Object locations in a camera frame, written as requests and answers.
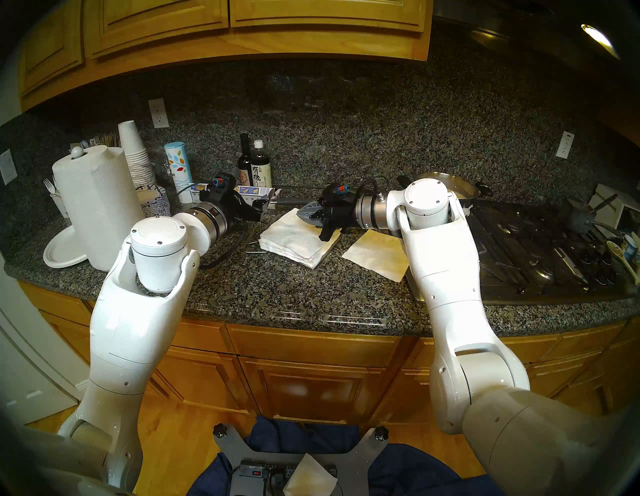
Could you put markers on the dark glass bottle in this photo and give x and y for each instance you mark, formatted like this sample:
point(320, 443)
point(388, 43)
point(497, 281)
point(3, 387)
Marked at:
point(244, 167)

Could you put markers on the paper towel holder with knob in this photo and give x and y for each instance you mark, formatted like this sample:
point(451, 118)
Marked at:
point(76, 152)

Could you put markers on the range hood lamp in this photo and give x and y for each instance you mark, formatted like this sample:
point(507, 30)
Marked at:
point(595, 35)

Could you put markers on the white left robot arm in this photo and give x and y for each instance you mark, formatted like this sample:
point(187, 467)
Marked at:
point(135, 320)

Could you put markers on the leaf print salt canister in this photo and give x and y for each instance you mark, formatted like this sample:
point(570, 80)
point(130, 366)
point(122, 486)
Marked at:
point(178, 170)

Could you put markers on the dark blue cloth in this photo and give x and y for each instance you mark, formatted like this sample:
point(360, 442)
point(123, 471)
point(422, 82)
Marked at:
point(415, 470)

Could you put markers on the white paper cup stack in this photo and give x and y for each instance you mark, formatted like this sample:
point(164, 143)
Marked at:
point(131, 142)

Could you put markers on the small blue white cup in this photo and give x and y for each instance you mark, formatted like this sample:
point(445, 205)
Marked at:
point(631, 247)

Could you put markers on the wooden base cabinet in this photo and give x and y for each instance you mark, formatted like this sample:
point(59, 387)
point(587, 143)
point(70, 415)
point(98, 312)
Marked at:
point(320, 375)

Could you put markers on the long foil wrap box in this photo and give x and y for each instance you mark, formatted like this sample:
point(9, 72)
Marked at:
point(255, 191)

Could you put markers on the stainless steel pot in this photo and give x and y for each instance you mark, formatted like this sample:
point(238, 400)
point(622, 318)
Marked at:
point(467, 187)

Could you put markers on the white paper towel roll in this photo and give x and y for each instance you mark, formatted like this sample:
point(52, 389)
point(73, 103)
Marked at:
point(100, 210)

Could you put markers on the white cutlery cup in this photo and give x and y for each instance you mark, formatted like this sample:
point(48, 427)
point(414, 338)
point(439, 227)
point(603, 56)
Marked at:
point(60, 205)

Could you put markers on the white paper plate stack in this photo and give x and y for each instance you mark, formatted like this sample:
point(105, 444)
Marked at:
point(60, 250)

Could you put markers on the black frying pan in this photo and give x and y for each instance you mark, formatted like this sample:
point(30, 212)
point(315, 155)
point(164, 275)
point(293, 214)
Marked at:
point(295, 201)

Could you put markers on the grey power strip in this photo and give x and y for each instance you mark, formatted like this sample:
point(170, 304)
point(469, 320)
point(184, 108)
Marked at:
point(250, 475)

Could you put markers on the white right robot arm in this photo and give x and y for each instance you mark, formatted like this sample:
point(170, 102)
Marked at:
point(440, 270)

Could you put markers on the soy sauce bottle white cap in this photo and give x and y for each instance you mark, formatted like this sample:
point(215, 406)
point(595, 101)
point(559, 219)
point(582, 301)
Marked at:
point(261, 172)

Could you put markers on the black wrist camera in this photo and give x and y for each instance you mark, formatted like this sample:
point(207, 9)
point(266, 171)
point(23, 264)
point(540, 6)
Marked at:
point(340, 190)
point(222, 181)

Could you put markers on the wooden wall cabinet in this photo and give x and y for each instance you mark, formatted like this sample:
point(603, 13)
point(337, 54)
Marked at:
point(200, 25)

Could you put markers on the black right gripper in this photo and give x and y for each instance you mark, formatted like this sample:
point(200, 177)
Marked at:
point(340, 215)

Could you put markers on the wooden stirrer sticks bundle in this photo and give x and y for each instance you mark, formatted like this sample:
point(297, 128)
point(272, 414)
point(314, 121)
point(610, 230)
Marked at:
point(105, 140)

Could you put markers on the gas cooktop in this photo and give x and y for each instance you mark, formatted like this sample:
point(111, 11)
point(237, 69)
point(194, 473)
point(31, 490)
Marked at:
point(550, 250)

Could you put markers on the clear plastic bag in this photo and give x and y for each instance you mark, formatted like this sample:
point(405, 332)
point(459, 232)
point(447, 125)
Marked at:
point(162, 165)

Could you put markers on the white light switch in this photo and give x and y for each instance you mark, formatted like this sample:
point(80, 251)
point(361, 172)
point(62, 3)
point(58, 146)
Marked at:
point(7, 167)

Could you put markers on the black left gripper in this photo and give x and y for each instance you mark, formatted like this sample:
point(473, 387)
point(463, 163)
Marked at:
point(232, 207)

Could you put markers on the patterned paper bowl stack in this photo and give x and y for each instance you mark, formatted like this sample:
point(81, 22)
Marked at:
point(155, 200)

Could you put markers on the single white napkin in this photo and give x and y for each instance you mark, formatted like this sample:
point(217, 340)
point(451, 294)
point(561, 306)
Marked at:
point(375, 255)

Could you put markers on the white tissue on base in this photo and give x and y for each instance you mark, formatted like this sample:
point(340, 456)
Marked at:
point(310, 480)

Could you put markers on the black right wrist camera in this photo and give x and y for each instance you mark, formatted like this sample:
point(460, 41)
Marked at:
point(340, 190)

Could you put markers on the grey robot base frame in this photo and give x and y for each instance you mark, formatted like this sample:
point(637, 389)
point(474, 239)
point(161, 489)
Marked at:
point(355, 465)

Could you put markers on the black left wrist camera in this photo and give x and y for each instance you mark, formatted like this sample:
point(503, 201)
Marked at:
point(222, 181)

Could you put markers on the white napkin stack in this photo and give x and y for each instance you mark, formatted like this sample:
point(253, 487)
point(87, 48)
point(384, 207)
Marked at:
point(290, 240)

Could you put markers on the white wall outlet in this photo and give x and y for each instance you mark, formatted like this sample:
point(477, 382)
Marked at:
point(158, 113)
point(565, 145)

